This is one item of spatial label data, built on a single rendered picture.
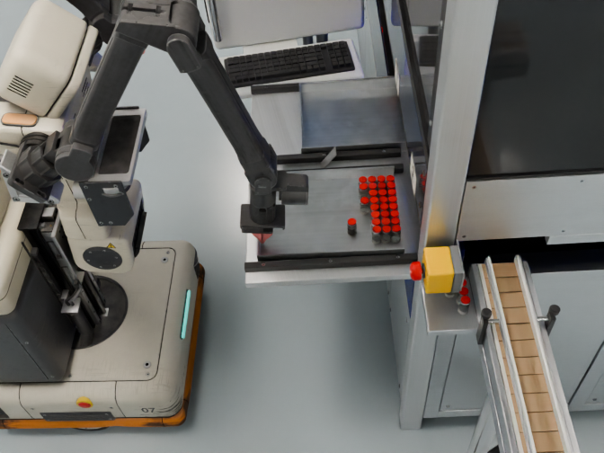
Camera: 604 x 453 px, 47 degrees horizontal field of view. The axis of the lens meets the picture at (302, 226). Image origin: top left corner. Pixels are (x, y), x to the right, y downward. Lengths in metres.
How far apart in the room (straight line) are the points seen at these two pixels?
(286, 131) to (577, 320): 0.90
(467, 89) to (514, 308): 0.54
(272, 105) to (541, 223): 0.86
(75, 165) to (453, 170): 0.73
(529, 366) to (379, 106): 0.86
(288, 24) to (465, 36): 1.26
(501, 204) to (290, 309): 1.33
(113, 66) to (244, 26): 1.09
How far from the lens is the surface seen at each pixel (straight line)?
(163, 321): 2.31
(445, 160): 1.30
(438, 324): 1.54
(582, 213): 1.51
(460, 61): 1.15
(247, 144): 1.36
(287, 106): 1.99
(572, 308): 1.83
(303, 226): 1.68
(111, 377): 2.26
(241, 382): 2.47
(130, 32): 1.19
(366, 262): 1.60
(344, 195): 1.74
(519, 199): 1.42
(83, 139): 1.39
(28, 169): 1.50
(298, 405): 2.41
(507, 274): 1.57
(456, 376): 2.06
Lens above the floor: 2.20
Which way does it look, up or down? 51 degrees down
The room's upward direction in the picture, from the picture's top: 6 degrees counter-clockwise
